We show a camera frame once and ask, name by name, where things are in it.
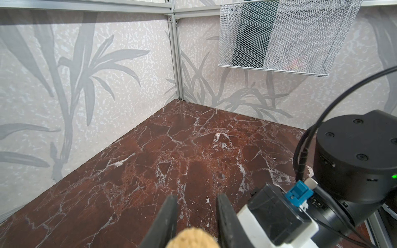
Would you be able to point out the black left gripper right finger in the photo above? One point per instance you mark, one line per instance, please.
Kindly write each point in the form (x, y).
(230, 231)

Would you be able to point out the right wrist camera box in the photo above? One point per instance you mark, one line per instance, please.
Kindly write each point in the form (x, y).
(276, 219)

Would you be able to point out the horizontal aluminium frame bar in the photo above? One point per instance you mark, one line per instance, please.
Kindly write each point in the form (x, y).
(97, 6)

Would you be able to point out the white wire mesh basket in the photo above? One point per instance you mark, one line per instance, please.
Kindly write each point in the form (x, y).
(306, 37)

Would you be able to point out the clear glass bottle with cork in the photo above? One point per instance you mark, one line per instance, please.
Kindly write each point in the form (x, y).
(193, 238)

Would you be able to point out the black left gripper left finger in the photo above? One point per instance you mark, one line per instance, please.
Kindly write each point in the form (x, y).
(164, 226)

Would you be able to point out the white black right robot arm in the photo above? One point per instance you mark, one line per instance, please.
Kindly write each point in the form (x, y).
(355, 162)

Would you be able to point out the dark green card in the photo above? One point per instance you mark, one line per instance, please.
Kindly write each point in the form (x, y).
(254, 32)

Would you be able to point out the aluminium frame corner post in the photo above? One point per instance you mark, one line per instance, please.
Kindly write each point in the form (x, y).
(175, 50)

